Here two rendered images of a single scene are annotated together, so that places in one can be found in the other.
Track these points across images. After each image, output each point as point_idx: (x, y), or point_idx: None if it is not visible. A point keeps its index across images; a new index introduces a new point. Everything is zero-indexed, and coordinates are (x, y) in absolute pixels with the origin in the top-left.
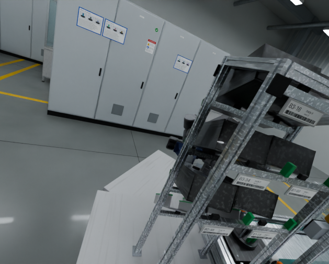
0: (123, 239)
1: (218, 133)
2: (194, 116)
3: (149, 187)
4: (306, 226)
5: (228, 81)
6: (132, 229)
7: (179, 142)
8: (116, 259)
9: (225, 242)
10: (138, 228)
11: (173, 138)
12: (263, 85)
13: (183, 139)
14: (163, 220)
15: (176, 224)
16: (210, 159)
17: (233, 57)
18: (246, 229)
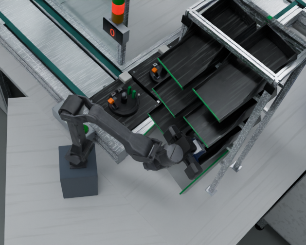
0: (214, 207)
1: (275, 92)
2: (169, 148)
3: (132, 236)
4: (122, 41)
5: (266, 82)
6: (200, 208)
7: (197, 158)
8: (230, 199)
9: (148, 117)
10: (193, 203)
11: (198, 166)
12: None
13: (187, 156)
14: (161, 189)
15: (152, 175)
16: (91, 146)
17: (285, 75)
18: (139, 96)
